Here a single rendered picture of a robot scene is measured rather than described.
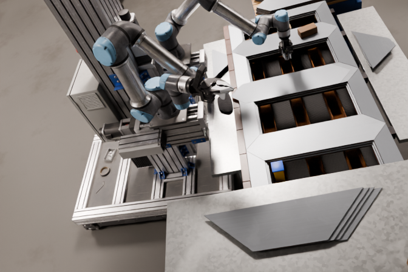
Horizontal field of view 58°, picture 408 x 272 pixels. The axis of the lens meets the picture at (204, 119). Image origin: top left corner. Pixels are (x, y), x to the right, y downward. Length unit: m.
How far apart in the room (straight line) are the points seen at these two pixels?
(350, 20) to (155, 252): 2.21
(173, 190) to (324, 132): 1.27
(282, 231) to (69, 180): 2.52
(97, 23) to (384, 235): 1.60
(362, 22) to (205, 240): 1.96
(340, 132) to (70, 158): 2.64
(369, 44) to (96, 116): 1.82
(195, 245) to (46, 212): 2.20
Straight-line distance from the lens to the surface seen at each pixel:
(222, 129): 2.44
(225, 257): 1.60
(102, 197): 3.11
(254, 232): 1.58
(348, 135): 2.09
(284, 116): 2.59
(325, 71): 2.42
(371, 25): 2.92
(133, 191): 3.00
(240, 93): 2.38
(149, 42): 1.79
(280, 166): 1.94
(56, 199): 3.66
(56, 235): 3.45
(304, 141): 2.07
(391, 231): 1.61
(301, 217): 1.59
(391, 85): 2.47
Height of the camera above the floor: 2.50
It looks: 46 degrees down
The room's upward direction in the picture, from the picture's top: 23 degrees counter-clockwise
